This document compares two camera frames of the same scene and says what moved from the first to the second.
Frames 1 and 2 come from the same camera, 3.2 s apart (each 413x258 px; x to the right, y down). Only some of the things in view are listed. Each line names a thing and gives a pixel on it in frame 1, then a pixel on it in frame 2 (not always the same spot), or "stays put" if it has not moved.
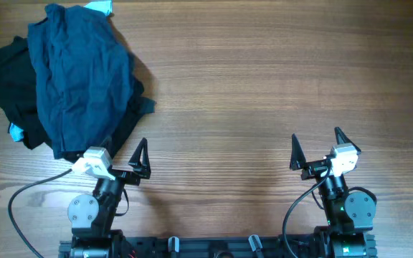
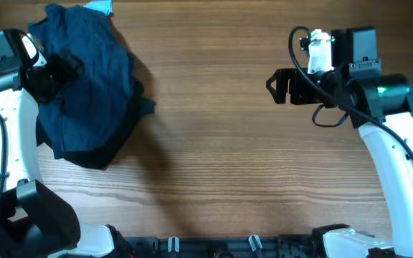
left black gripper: (140, 169) → (67, 74)
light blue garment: (104, 6) stays put
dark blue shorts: (84, 73) stays put
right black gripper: (320, 167) → (297, 86)
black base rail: (259, 247) stays put
